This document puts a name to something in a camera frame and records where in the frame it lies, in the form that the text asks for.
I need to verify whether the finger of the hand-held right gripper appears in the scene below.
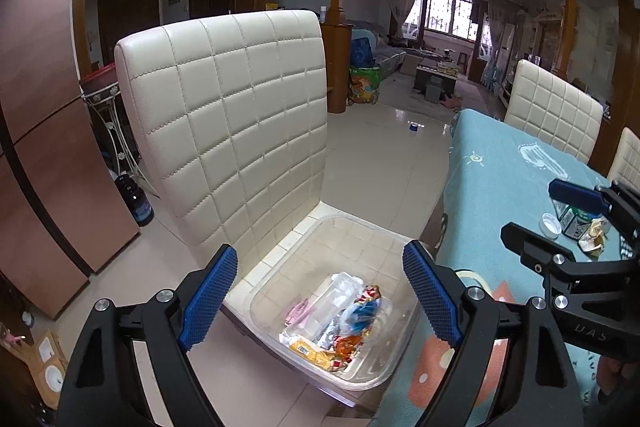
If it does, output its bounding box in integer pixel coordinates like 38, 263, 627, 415
548, 179, 640, 260
501, 222, 576, 280

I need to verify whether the green white carton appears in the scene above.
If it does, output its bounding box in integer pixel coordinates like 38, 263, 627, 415
559, 203, 608, 240

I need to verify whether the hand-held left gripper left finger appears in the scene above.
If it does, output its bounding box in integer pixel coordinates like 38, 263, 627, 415
57, 244, 238, 427

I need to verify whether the dark blue bottle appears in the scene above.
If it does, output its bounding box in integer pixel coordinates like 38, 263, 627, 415
114, 174, 155, 228

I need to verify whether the grey sofa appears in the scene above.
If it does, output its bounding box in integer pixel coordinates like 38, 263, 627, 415
352, 22, 408, 75

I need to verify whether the pink paper wrapper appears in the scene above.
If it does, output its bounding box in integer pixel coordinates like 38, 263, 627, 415
285, 299, 313, 328

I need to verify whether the coffee table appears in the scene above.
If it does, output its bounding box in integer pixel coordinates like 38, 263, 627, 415
414, 57, 458, 92

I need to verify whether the dark wooden door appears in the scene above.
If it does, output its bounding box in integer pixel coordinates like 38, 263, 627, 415
97, 0, 161, 68

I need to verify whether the blue bag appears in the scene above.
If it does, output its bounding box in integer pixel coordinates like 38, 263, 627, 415
350, 38, 376, 68

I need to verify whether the red round basin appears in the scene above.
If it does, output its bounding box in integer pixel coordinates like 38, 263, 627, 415
80, 63, 121, 100

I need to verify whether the wooden pet feeder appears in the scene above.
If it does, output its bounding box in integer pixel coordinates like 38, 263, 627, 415
25, 329, 68, 410

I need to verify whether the white metal stand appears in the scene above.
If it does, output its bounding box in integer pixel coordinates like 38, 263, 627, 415
82, 89, 161, 198

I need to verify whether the wooden half wall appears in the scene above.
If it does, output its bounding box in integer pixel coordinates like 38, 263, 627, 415
320, 22, 353, 112

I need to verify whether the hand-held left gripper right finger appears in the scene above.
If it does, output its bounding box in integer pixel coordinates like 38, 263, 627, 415
402, 241, 586, 427

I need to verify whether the barred window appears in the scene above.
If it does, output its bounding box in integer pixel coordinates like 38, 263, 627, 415
405, 0, 488, 42

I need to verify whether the clear plastic bin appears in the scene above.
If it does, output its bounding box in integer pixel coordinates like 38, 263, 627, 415
248, 214, 426, 392

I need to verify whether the standing air conditioner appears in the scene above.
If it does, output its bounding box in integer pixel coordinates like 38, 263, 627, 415
492, 23, 516, 82

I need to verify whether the brown refrigerator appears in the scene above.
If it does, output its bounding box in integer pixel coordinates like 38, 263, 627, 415
0, 0, 141, 320

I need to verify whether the crumpled beige wrapper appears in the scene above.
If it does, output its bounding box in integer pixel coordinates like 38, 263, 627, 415
580, 217, 611, 255

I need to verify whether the cream quilted chair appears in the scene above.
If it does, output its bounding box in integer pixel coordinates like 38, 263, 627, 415
502, 58, 605, 165
114, 9, 436, 408
607, 127, 640, 192

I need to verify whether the colourful printed bag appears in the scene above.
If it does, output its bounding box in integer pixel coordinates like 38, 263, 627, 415
348, 66, 383, 108

